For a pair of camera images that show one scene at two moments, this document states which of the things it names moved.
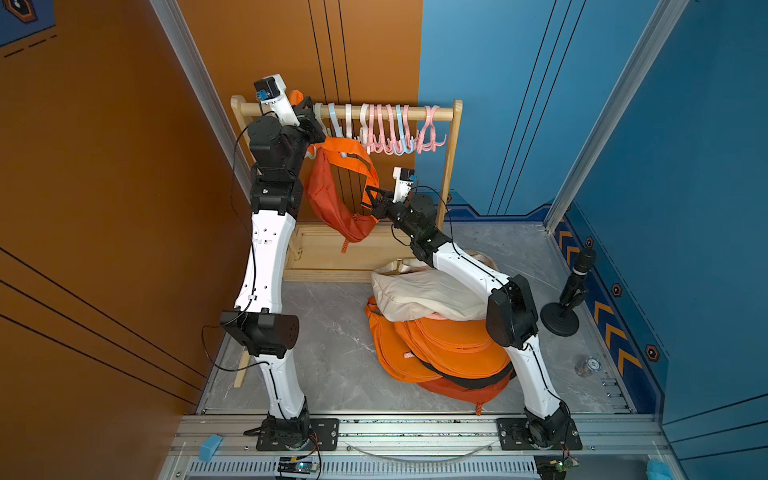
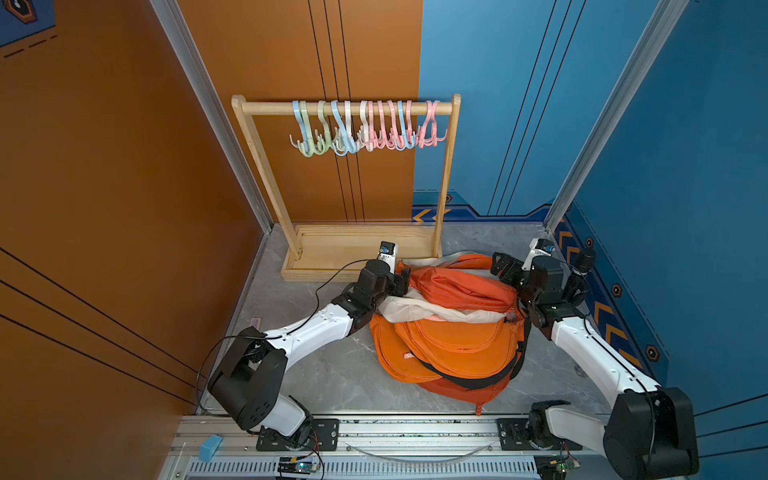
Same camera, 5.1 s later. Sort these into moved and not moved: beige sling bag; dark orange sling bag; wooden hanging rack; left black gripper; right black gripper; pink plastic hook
Moved: left black gripper; right black gripper
Not moved: pink plastic hook; wooden hanging rack; beige sling bag; dark orange sling bag
